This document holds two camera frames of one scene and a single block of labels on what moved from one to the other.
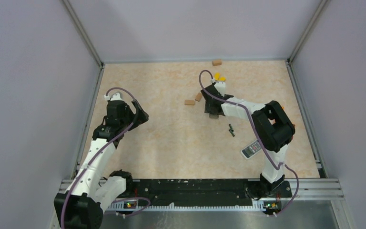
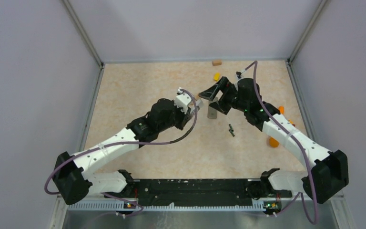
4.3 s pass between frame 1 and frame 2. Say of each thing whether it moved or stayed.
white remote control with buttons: moved
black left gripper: moved
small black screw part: stayed
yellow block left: stayed
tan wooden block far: stayed
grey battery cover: stayed
